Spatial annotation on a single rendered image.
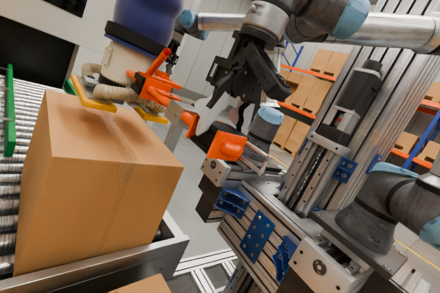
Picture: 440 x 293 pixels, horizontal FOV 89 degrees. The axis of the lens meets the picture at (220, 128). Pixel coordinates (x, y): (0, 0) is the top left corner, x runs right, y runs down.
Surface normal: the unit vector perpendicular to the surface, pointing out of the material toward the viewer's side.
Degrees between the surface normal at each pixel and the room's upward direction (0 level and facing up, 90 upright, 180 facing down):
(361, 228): 73
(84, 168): 90
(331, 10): 119
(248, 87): 90
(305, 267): 90
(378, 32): 109
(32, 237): 90
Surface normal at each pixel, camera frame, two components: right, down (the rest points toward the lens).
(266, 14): -0.14, 0.12
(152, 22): 0.55, 0.23
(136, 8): 0.19, -0.04
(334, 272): -0.72, -0.20
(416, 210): -0.97, -0.22
